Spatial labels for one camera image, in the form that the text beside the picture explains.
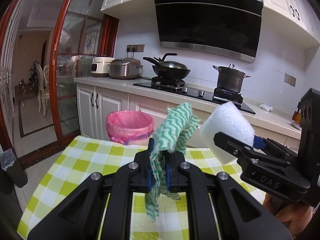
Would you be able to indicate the white foam sponge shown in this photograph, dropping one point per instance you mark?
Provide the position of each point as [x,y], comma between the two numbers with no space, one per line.
[227,119]

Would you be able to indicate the white upper wall cabinet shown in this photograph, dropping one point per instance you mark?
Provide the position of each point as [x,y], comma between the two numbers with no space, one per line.
[295,20]

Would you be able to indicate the black range hood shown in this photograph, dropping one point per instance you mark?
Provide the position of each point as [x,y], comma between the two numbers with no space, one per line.
[229,28]

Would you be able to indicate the red framed glass sliding door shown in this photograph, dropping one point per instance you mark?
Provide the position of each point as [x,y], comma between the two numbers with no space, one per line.
[81,33]

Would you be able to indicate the dark floor trash bin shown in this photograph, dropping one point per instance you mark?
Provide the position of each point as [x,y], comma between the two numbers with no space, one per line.
[13,168]

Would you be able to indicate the white lower kitchen cabinets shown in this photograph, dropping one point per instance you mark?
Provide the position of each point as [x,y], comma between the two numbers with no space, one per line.
[98,96]

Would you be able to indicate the wall light switch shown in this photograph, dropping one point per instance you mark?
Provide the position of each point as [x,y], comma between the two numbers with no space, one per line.
[290,80]

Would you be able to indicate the white dining chair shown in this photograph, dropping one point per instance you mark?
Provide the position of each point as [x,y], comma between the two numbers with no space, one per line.
[43,90]

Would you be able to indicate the green checked tablecloth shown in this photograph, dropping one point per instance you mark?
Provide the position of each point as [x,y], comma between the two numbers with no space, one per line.
[83,156]

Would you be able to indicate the white rice cooker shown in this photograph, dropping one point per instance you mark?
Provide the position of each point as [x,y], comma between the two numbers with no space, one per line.
[101,66]

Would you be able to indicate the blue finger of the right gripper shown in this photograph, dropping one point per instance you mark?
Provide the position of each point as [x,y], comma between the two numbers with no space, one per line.
[259,142]
[231,148]

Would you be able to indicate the wall power sockets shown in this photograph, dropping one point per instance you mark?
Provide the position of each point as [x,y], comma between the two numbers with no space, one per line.
[136,48]

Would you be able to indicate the white tall cupboard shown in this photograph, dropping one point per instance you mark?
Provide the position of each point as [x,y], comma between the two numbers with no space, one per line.
[9,28]

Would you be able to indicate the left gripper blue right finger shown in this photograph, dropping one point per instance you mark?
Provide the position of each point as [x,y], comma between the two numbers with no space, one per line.
[217,206]

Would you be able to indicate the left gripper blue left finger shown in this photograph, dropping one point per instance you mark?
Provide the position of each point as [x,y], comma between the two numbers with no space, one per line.
[100,207]

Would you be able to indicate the green striped cloth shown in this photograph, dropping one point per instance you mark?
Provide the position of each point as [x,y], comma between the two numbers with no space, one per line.
[172,135]

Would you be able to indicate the black glass gas stove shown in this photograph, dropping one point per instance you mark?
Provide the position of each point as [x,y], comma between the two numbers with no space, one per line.
[179,87]

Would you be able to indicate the pink lined trash bin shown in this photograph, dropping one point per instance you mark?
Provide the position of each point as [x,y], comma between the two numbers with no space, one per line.
[125,127]

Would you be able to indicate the white crumpled paper on counter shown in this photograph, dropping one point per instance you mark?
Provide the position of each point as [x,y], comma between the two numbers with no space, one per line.
[266,107]

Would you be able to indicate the dark stock pot with lid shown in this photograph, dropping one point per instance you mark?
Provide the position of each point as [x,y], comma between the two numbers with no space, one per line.
[230,79]

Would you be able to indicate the person's right hand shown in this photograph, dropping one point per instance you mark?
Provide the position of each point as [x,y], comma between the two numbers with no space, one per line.
[298,215]

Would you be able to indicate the black wok with handle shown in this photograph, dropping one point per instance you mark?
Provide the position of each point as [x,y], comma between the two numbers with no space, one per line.
[168,69]

